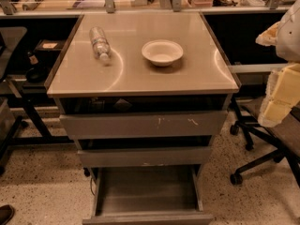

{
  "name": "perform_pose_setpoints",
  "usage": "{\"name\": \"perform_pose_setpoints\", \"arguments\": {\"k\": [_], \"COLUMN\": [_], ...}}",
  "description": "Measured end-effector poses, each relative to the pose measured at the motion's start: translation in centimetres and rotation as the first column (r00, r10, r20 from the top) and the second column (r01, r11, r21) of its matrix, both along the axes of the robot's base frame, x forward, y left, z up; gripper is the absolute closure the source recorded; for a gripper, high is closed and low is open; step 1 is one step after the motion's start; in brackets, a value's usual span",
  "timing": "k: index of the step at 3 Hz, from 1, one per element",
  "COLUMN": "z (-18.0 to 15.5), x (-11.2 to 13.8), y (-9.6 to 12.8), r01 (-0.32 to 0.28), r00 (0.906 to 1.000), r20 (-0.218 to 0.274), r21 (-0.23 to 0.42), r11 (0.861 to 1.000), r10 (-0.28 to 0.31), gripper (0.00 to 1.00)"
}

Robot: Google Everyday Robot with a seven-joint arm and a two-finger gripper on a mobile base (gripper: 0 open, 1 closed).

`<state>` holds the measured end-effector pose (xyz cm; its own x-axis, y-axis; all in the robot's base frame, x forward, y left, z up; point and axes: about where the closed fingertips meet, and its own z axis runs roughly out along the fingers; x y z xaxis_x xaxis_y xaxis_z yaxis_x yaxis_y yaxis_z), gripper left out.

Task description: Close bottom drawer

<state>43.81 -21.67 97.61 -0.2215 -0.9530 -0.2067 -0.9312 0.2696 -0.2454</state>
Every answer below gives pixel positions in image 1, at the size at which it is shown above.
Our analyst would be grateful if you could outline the grey drawer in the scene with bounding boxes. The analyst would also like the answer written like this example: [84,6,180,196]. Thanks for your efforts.
[78,146,212,168]
[82,165,213,225]
[60,111,227,140]

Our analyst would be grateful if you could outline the grey middle drawer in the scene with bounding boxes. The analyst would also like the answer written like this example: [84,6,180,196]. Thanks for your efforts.
[78,146,212,168]

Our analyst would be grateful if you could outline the white paper bowl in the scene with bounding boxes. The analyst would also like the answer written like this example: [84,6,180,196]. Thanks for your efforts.
[142,39,184,67]

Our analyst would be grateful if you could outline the grey drawer cabinet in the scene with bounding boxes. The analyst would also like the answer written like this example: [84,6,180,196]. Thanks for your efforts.
[44,11,242,225]

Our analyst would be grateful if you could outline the dark shoe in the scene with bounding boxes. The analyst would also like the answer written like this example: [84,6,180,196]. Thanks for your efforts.
[0,204,15,225]

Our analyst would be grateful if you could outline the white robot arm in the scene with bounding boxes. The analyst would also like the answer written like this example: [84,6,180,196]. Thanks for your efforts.
[256,0,300,128]

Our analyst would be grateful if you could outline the black box under desk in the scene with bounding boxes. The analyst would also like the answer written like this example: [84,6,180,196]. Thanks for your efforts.
[35,39,65,52]

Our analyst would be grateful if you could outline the grey bottom drawer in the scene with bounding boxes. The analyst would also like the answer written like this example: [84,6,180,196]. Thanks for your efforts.
[82,165,213,225]

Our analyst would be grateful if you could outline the black office chair right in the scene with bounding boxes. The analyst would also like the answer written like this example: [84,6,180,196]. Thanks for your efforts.
[230,97,300,187]

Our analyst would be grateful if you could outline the white foam-padded gripper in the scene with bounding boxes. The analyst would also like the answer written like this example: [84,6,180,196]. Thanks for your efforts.
[255,22,300,128]

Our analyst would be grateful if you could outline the clear plastic water bottle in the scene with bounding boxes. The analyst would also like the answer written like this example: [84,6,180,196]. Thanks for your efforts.
[89,26,111,62]

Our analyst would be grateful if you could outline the grey top drawer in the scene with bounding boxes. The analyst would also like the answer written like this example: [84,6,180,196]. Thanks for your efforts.
[60,111,227,140]

